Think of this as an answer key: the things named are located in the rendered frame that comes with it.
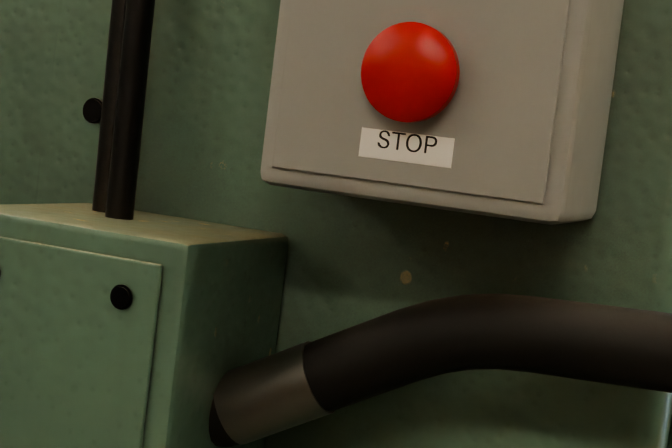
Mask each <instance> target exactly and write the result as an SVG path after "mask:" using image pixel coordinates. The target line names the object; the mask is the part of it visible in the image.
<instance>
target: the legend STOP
mask: <svg viewBox="0 0 672 448"><path fill-rule="evenodd" d="M454 141H455V138H447V137H438V136H430V135H422V134H413V133H405V132H397V131H388V130H380V129H372V128H363V127H362V131H361V139H360V147H359V155H358V156H361V157H368V158H376V159H384V160H391V161H399V162H407V163H415V164H422V165H430V166H438V167H446V168H451V165H452V157H453V149H454Z"/></svg>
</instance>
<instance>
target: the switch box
mask: <svg viewBox="0 0 672 448"><path fill-rule="evenodd" d="M623 5H624V0H281V2H280V10H279V19H278V27H277V36H276V44H275V52H274V61H273V69H272V78H271V86H270V95H269V103H268V111H267V120H266V128H265V137H264V145H263V153H262V162H261V170H260V172H261V178H262V180H263V181H265V182H266V183H268V184H270V185H274V186H281V187H288V188H295V189H302V190H309V191H316V192H323V193H330V194H337V195H344V196H351V197H358V198H365V199H372V200H379V201H386V202H393V203H400V204H407V205H414V206H421V207H428V208H435V209H442V210H449V211H456V212H463V213H470V214H477V215H485V216H492V217H499V218H506V219H513V220H520V221H527V222H534V223H541V224H548V225H554V224H562V223H570V222H578V221H584V220H588V219H592V217H593V215H594V214H595V212H596V208H597V200H598V193H599V185H600V178H601V170H602V163H603V155H604V148H605V140H606V133H607V125H608V118H609V110H610V103H611V95H612V88H613V80H614V73H615V65H616V58H617V50H618V43H619V35H620V28H621V20H622V13H623ZM403 22H418V23H423V24H425V25H428V26H431V27H433V28H435V29H437V30H438V31H440V32H441V33H442V34H443V35H445V36H446V37H447V39H448V40H449V41H450V42H451V44H452V45H453V47H454V49H455V51H456V54H457V57H458V60H459V68H460V75H459V82H458V86H457V89H456V92H455V94H454V96H453V98H452V100H451V101H450V102H449V104H448V105H447V106H446V107H445V108H444V109H443V110H442V111H441V112H440V113H438V114H437V115H435V116H434V117H432V118H430V119H428V120H425V121H421V122H415V123H406V122H400V121H395V120H392V119H389V118H387V117H385V116H384V115H382V114H381V113H379V112H378V111H377V110H376V109H375V108H374V107H373V106H372V105H371V104H370V102H369V100H368V99H367V97H366V95H365V92H364V90H363V86H362V81H361V66H362V61H363V58H364V55H365V52H366V50H367V48H368V46H369V45H370V43H371V42H372V41H373V39H374V38H375V37H376V36H377V35H378V34H379V33H381V32H382V31H383V30H385V29H386V28H388V27H390V26H392V25H395V24H398V23H403ZM362 127H363V128H372V129H380V130H388V131H397V132H405V133H413V134H422V135H430V136H438V137H447V138H455V141H454V149H453V157H452V165H451V168H446V167H438V166H430V165H422V164H415V163H407V162H399V161H391V160H384V159H376V158H368V157H361V156H358V155H359V147H360V139H361V131H362Z"/></svg>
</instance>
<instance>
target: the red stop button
mask: <svg viewBox="0 0 672 448"><path fill-rule="evenodd" d="M459 75H460V68H459V60H458V57H457V54H456V51H455V49H454V47H453V45H452V44H451V42H450V41H449V40H448V39H447V37H446V36H445V35H443V34H442V33H441V32H440V31H438V30H437V29H435V28H433V27H431V26H428V25H425V24H423V23H418V22H403V23H398V24H395V25H392V26H390V27H388V28H386V29H385V30H383V31H382V32H381V33H379V34H378V35H377V36H376V37H375V38H374V39H373V41H372V42H371V43H370V45H369V46H368V48H367V50H366V52H365V55H364V58H363V61H362V66H361V81H362V86H363V90H364V92H365V95H366V97H367V99H368V100H369V102H370V104H371V105H372V106H373V107H374V108H375V109H376V110H377V111H378V112H379V113H381V114H382V115H384V116H385V117H387V118H389V119H392V120H395V121H400V122H406V123H415V122H421V121H425V120H428V119H430V118H432V117H434V116H435V115H437V114H438V113H440V112H441V111H442V110H443V109H444V108H445V107H446V106H447V105H448V104H449V102H450V101H451V100H452V98H453V96H454V94H455V92H456V89H457V86H458V82H459Z"/></svg>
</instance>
